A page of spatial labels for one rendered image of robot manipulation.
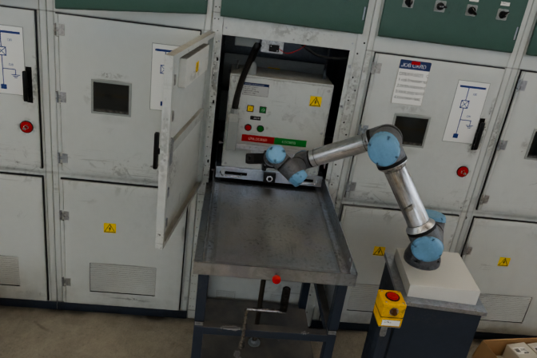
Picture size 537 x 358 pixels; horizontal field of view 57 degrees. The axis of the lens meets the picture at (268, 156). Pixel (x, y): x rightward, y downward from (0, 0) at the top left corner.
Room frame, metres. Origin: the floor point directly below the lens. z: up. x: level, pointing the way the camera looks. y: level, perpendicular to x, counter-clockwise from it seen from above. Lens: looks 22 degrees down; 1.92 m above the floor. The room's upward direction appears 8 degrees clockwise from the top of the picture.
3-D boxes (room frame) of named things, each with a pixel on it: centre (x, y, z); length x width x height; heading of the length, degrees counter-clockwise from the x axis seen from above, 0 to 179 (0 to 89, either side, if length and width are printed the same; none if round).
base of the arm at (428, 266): (1.84, -0.70, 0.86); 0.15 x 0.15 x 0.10
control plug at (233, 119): (2.20, 0.18, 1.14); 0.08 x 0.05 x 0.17; 6
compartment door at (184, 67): (1.92, 0.36, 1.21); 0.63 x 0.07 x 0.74; 176
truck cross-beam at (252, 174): (2.31, -0.02, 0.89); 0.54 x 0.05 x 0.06; 96
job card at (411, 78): (2.29, -0.60, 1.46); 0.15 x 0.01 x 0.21; 96
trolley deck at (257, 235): (1.91, -0.06, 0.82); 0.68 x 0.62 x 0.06; 6
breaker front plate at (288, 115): (2.29, -0.02, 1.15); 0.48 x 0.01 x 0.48; 96
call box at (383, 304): (1.42, -0.49, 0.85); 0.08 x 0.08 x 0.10; 6
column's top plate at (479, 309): (1.79, -0.76, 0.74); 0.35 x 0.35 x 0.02; 0
